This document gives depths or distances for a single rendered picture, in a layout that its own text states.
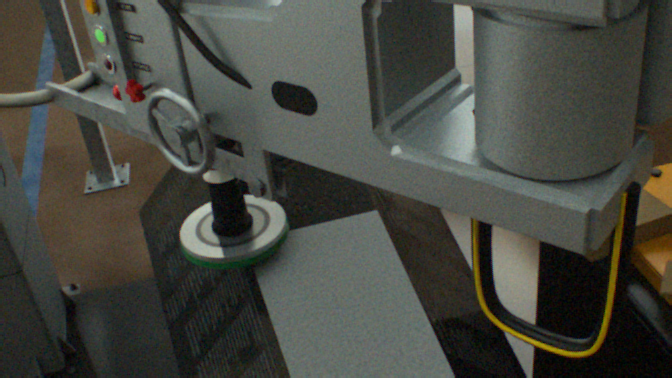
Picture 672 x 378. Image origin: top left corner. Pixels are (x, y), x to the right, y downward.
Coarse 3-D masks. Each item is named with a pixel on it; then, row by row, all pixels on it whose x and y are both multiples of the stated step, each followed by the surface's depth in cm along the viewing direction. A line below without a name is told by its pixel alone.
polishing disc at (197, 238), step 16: (208, 208) 156; (256, 208) 154; (272, 208) 153; (192, 224) 151; (208, 224) 151; (256, 224) 149; (272, 224) 148; (192, 240) 147; (208, 240) 146; (224, 240) 146; (240, 240) 145; (256, 240) 145; (272, 240) 144; (208, 256) 142; (224, 256) 141; (240, 256) 141
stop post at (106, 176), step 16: (48, 0) 297; (48, 16) 300; (64, 16) 301; (64, 32) 305; (64, 48) 308; (64, 64) 311; (80, 64) 315; (80, 128) 327; (96, 128) 329; (96, 144) 333; (96, 160) 337; (96, 176) 341; (112, 176) 343; (128, 176) 346
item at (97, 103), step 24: (96, 72) 165; (72, 96) 153; (96, 96) 161; (96, 120) 152; (120, 120) 146; (168, 144) 138; (216, 168) 132; (240, 168) 128; (288, 168) 125; (264, 192) 122; (288, 192) 123
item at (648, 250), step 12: (660, 168) 168; (660, 180) 164; (660, 192) 161; (660, 240) 147; (636, 252) 145; (648, 252) 144; (660, 252) 144; (636, 264) 146; (648, 264) 142; (660, 264) 141; (648, 276) 143; (660, 276) 139; (660, 288) 139
